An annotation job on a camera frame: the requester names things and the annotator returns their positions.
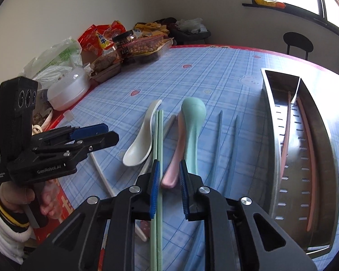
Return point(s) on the red snack bag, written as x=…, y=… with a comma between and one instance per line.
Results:
x=90, y=39

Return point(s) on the pink spoon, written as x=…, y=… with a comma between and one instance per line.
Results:
x=172, y=172

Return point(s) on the black chair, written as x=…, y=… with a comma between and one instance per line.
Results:
x=298, y=41

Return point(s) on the person's left hand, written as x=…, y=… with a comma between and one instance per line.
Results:
x=49, y=200

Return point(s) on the brown food tray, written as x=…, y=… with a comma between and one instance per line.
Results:
x=106, y=67

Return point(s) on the green and white plastic bags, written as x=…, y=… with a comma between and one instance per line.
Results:
x=59, y=56

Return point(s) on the mint green spoon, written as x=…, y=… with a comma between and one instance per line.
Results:
x=193, y=118

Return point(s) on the clear tray of nuts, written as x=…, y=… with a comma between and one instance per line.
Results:
x=148, y=48

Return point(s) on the dark lidded jar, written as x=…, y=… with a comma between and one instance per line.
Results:
x=124, y=46

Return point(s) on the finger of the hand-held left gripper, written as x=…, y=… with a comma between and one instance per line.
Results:
x=101, y=141
x=90, y=129

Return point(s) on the white spoon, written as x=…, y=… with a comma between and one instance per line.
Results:
x=138, y=149

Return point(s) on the steel utensil tray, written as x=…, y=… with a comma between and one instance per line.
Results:
x=296, y=161

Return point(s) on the yellow and orange toy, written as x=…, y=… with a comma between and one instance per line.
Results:
x=268, y=2

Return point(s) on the black window sill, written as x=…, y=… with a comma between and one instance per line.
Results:
x=285, y=10

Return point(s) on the white plastic bag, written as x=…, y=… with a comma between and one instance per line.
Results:
x=190, y=24

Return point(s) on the person's left forearm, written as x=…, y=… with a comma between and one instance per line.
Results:
x=5, y=231

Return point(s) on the white plastic container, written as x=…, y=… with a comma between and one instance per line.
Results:
x=67, y=90

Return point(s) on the yellow snack packets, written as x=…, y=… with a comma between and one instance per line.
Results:
x=151, y=28

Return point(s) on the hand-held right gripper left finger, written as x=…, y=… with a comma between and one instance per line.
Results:
x=155, y=187

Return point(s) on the blue plaid tablecloth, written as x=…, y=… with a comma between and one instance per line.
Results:
x=214, y=76

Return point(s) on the black bag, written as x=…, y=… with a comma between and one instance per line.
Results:
x=186, y=36

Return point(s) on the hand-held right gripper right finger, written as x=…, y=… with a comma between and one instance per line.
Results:
x=183, y=187

